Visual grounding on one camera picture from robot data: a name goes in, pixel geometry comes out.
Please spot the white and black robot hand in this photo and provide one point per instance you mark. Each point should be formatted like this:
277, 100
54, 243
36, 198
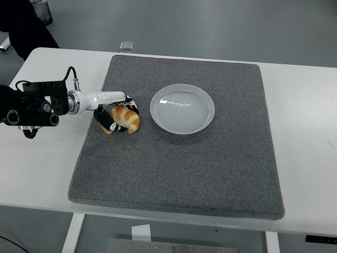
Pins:
100, 98

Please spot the golden croissant bread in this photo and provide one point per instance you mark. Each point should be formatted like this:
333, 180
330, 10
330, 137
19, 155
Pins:
126, 117

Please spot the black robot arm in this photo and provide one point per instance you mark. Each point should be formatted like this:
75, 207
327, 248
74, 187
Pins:
31, 116

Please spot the round pale grey plate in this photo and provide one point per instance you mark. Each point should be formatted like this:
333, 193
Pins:
181, 110

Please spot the silver floor outlet cover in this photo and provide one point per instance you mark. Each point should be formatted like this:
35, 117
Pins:
127, 45

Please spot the grey felt mat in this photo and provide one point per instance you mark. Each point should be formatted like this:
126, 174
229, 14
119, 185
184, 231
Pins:
171, 171

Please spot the dark mesh trash bin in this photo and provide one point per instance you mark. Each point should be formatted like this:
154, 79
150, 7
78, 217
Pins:
43, 11

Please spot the person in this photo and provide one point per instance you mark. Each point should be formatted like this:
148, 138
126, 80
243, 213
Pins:
23, 26

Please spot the white table leg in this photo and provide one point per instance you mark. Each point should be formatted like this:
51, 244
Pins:
72, 234
272, 243

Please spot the white paper strip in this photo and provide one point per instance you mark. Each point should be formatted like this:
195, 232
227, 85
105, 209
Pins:
140, 233

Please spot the black table control panel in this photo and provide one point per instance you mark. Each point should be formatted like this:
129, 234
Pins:
321, 238

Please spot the white desk frame foot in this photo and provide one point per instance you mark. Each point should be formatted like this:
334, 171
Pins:
4, 44

